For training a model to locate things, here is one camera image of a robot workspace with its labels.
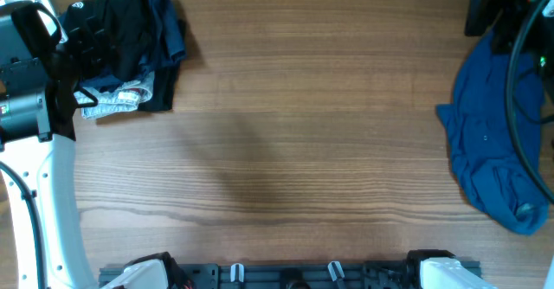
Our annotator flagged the black polo shirt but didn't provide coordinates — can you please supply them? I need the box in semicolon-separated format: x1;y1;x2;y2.
61;0;154;81

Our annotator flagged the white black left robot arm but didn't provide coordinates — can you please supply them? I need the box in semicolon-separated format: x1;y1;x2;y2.
1;3;99;288

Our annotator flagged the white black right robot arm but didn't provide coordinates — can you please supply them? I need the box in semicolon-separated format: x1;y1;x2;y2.
436;0;553;235

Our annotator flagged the folded navy blue shirt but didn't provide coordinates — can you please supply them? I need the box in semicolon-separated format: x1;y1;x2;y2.
67;0;186;91

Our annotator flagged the folded light grey garment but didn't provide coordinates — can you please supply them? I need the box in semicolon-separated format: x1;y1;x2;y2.
81;72;155;119

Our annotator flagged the folded black garment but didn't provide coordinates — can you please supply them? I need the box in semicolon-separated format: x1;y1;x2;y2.
137;18;188;112

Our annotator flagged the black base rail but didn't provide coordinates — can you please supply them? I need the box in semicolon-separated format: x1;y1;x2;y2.
97;260;484;289

